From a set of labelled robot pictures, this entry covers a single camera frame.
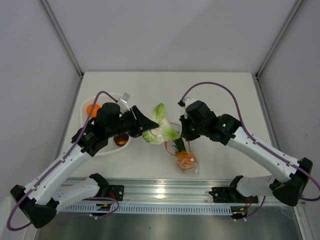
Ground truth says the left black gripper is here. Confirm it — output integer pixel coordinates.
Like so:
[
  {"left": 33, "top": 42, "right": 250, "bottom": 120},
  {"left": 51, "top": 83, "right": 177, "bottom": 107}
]
[{"left": 106, "top": 105, "right": 159, "bottom": 138}]

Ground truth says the green white cabbage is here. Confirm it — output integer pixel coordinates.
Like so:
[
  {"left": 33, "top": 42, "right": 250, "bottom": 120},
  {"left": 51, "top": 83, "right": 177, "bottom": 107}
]
[{"left": 142, "top": 103, "right": 180, "bottom": 145}]

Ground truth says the clear zip bag orange zipper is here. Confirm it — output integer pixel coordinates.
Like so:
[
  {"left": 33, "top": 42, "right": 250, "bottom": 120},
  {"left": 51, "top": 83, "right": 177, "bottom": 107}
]
[{"left": 164, "top": 137, "right": 199, "bottom": 175}]

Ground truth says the small orange pineapple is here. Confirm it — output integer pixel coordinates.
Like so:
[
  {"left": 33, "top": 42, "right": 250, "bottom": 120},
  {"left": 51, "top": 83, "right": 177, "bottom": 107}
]
[{"left": 173, "top": 138, "right": 198, "bottom": 173}]

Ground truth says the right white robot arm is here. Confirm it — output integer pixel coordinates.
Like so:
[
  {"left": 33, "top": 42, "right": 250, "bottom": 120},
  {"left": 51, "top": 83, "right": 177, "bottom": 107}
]
[{"left": 178, "top": 97, "right": 313, "bottom": 207}]

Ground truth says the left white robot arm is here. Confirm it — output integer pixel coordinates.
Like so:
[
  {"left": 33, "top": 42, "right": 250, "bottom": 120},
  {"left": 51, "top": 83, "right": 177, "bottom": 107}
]
[{"left": 10, "top": 102, "right": 159, "bottom": 229}]

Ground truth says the dark red fruit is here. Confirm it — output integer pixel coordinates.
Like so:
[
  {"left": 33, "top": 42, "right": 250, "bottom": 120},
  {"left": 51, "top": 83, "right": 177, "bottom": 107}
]
[{"left": 113, "top": 133, "right": 130, "bottom": 147}]

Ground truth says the white perforated plastic basket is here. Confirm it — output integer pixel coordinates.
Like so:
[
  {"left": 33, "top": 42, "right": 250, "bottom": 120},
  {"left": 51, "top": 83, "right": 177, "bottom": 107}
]
[{"left": 79, "top": 93, "right": 132, "bottom": 157}]

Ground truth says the orange fruit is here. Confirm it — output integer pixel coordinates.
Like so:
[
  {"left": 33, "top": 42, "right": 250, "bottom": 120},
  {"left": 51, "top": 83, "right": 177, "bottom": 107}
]
[{"left": 86, "top": 104, "right": 101, "bottom": 118}]

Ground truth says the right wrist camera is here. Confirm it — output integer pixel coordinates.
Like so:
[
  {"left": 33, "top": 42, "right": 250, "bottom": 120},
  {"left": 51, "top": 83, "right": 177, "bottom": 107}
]
[{"left": 178, "top": 97, "right": 197, "bottom": 119}]

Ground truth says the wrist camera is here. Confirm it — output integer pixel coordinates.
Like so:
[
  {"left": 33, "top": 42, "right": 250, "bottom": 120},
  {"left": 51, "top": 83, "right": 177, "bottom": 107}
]
[
  {"left": 178, "top": 97, "right": 197, "bottom": 119},
  {"left": 117, "top": 92, "right": 131, "bottom": 114}
]

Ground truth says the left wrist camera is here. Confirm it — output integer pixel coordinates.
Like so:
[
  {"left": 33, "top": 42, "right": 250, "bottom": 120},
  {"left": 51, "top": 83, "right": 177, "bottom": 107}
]
[{"left": 117, "top": 92, "right": 131, "bottom": 114}]

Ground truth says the aluminium mounting rail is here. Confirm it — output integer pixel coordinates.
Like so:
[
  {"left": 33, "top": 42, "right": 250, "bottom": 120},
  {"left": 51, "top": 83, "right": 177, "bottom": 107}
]
[{"left": 107, "top": 178, "right": 231, "bottom": 205}]

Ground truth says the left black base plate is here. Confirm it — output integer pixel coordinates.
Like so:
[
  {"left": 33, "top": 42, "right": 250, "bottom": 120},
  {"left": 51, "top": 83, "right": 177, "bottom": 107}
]
[{"left": 99, "top": 185, "right": 125, "bottom": 201}]

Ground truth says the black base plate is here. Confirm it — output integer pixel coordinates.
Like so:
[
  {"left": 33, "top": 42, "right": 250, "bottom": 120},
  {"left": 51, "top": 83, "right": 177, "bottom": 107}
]
[
  {"left": 208, "top": 186, "right": 259, "bottom": 204},
  {"left": 99, "top": 185, "right": 125, "bottom": 201}
]

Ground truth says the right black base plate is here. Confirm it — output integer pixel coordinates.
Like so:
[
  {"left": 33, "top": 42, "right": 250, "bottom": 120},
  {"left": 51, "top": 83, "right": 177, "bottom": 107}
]
[{"left": 208, "top": 186, "right": 259, "bottom": 204}]

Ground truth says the slotted grey cable duct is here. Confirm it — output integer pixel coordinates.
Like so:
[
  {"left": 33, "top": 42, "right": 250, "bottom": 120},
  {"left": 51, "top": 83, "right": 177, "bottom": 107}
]
[{"left": 62, "top": 202, "right": 233, "bottom": 216}]

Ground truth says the right aluminium frame post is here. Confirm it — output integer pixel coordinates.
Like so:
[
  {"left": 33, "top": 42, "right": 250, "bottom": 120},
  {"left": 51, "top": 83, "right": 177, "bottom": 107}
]
[{"left": 254, "top": 0, "right": 306, "bottom": 79}]

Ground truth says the aluminium frame post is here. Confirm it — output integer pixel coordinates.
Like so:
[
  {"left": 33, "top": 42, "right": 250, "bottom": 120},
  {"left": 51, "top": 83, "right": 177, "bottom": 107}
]
[
  {"left": 38, "top": 0, "right": 85, "bottom": 78},
  {"left": 254, "top": 0, "right": 306, "bottom": 79}
]

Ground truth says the left aluminium frame post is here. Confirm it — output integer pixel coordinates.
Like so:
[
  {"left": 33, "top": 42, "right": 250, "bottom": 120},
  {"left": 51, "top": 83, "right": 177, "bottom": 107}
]
[{"left": 38, "top": 0, "right": 85, "bottom": 78}]

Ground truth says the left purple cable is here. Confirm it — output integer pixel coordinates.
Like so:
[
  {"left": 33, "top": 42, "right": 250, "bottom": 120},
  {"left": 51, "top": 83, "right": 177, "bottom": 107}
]
[{"left": 6, "top": 91, "right": 121, "bottom": 232}]

